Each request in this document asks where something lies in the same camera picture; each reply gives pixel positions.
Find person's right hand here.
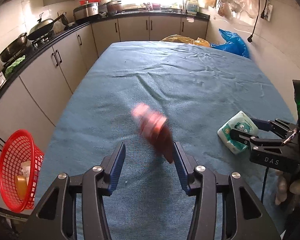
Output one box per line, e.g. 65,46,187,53
275,172,300,205

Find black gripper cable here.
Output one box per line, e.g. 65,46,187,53
261,167,268,202

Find green cloth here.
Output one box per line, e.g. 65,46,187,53
5,56,25,77

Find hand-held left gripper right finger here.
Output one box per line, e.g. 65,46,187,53
174,141,282,240

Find gas stove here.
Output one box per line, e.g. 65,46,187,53
4,30,55,68

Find printed tissue pack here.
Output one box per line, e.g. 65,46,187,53
217,110,259,155

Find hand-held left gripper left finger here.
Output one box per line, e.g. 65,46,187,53
20,142,127,240

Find yellow plastic bag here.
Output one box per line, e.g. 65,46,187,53
160,34,212,47

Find blue tablecloth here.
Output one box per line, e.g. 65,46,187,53
34,41,298,240

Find black kitchen countertop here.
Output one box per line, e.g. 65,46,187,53
0,11,210,115

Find black power cord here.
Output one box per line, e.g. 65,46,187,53
247,0,270,43

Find orange box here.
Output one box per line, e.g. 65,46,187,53
16,175,28,195

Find silver cooking pot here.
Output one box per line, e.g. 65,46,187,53
73,2,100,22

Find black wok with lid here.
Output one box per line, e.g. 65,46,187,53
27,12,67,40

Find steel frying pan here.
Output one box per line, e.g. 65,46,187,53
0,32,28,62

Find red plastic basket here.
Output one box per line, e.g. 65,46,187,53
0,129,45,212

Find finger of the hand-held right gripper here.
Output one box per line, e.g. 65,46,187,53
250,117,298,139
229,129,290,148

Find grey base cabinets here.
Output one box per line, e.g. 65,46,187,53
0,16,209,155

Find blue plastic bag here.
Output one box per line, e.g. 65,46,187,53
211,28,250,59

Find dark red snack packet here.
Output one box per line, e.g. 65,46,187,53
131,102,175,164

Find brown pot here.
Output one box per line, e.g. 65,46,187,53
107,0,123,14

